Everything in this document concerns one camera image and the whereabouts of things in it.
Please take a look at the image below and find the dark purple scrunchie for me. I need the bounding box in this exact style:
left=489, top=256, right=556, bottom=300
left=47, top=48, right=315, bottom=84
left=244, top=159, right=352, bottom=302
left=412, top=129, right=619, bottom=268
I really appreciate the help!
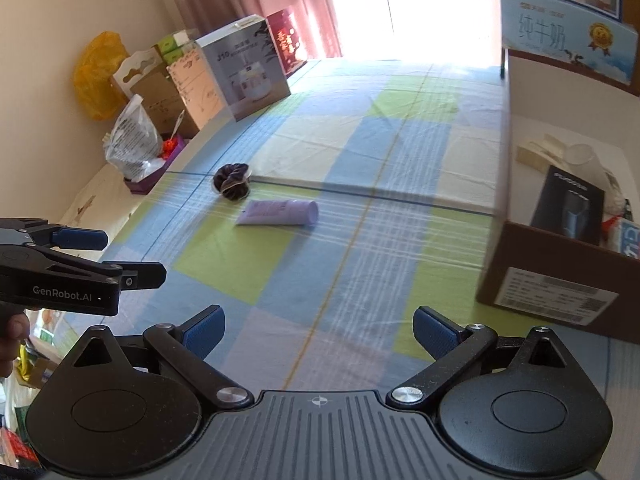
left=212, top=162, right=250, bottom=202

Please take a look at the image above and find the purple cream tube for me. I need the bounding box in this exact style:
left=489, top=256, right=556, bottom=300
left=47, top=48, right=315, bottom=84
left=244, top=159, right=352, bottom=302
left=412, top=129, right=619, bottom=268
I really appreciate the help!
left=236, top=200, right=319, bottom=226

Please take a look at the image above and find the black Flyco shaver box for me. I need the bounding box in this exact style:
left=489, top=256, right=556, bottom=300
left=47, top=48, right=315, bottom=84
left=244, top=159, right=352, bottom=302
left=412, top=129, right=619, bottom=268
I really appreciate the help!
left=530, top=166, right=605, bottom=246

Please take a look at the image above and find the red snack packet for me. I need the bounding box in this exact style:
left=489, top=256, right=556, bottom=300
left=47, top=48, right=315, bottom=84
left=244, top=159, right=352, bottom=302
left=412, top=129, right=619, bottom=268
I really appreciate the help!
left=602, top=216, right=622, bottom=234

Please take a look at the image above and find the cotton swab bag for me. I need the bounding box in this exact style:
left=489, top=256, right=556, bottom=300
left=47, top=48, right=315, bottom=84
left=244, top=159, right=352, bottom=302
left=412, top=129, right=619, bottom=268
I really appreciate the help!
left=604, top=168, right=627, bottom=216

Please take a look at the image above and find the clear plastic cup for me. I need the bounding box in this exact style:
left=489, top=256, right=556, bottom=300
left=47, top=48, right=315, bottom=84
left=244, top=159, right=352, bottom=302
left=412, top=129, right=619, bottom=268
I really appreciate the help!
left=564, top=144, right=611, bottom=193

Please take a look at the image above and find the person's left hand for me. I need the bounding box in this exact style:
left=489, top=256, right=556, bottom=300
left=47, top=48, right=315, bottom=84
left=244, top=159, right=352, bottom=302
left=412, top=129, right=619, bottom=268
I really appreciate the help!
left=0, top=312, right=30, bottom=378

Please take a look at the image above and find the purple tray box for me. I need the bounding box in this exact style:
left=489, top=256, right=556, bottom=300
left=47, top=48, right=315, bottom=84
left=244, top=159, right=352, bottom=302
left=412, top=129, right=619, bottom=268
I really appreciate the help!
left=124, top=134, right=188, bottom=196

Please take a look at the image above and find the clear plastic bag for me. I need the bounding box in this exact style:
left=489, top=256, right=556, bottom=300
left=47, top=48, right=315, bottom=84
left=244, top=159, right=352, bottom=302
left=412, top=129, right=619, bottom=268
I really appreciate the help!
left=103, top=94, right=164, bottom=183

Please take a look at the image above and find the brown cardboard storage box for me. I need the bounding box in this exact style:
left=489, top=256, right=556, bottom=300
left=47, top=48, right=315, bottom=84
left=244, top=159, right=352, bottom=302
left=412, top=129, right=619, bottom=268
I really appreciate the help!
left=476, top=52, right=639, bottom=342

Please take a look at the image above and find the brown cardboard carton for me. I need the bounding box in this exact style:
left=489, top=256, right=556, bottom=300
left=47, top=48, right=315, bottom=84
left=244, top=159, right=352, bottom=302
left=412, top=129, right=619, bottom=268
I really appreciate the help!
left=112, top=42, right=224, bottom=139

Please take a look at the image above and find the checked tablecloth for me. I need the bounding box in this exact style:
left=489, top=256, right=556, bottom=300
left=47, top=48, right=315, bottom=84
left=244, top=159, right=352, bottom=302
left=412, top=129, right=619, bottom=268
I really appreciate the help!
left=105, top=60, right=639, bottom=408

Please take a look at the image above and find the yellow plastic bag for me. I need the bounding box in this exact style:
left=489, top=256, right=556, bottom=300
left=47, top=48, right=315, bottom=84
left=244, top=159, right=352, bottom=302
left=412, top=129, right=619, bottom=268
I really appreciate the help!
left=72, top=32, right=129, bottom=122

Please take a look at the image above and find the white humidifier box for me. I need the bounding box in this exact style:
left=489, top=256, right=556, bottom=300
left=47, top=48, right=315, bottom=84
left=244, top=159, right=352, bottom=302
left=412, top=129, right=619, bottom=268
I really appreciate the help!
left=196, top=14, right=291, bottom=120

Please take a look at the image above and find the red gift bag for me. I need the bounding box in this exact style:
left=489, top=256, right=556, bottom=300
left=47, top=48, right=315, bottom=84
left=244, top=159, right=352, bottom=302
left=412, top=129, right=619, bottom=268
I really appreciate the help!
left=267, top=6, right=308, bottom=77

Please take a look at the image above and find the blue milk carton box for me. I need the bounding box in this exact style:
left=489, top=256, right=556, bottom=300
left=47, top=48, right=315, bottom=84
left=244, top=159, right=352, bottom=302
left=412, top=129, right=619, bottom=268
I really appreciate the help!
left=500, top=0, right=638, bottom=84

